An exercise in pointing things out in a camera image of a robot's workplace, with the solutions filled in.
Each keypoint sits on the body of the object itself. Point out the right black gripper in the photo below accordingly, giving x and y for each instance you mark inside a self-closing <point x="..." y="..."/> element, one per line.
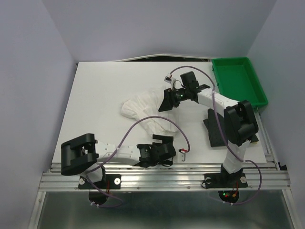
<point x="168" y="100"/>

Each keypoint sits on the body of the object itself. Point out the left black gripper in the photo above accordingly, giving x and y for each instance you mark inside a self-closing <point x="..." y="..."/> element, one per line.
<point x="164" y="139"/>

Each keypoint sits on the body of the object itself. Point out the white skirt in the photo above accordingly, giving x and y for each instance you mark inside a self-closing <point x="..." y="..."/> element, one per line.
<point x="146" y="104"/>

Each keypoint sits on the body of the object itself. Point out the dark grey dotted skirt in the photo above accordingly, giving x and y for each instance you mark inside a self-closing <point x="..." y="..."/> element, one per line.
<point x="214" y="134"/>

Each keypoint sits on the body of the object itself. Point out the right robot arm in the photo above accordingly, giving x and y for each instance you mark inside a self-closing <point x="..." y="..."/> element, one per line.
<point x="236" y="120"/>

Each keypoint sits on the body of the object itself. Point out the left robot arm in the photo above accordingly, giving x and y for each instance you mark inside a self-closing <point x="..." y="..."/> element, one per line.
<point x="80" y="155"/>

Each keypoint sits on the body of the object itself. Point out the green plastic basket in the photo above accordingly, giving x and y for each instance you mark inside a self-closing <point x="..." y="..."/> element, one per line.
<point x="237" y="79"/>

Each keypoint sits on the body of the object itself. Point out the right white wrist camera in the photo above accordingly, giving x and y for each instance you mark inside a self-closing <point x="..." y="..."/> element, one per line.
<point x="171" y="80"/>

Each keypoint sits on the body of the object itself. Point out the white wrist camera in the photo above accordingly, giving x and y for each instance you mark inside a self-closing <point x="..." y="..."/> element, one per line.
<point x="180" y="156"/>
<point x="171" y="80"/>

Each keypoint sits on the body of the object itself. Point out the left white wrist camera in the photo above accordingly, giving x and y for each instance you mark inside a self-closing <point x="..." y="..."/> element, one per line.
<point x="180" y="156"/>

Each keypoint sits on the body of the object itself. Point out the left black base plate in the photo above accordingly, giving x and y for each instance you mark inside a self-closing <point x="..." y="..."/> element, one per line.
<point x="111" y="181"/>

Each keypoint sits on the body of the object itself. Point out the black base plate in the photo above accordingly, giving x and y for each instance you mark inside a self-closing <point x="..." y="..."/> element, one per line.
<point x="216" y="180"/>
<point x="111" y="181"/>

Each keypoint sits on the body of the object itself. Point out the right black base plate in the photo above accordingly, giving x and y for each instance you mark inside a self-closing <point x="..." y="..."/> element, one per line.
<point x="216" y="180"/>

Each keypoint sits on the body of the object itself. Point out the aluminium rail frame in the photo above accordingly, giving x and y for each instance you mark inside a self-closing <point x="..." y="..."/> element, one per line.
<point x="179" y="177"/>

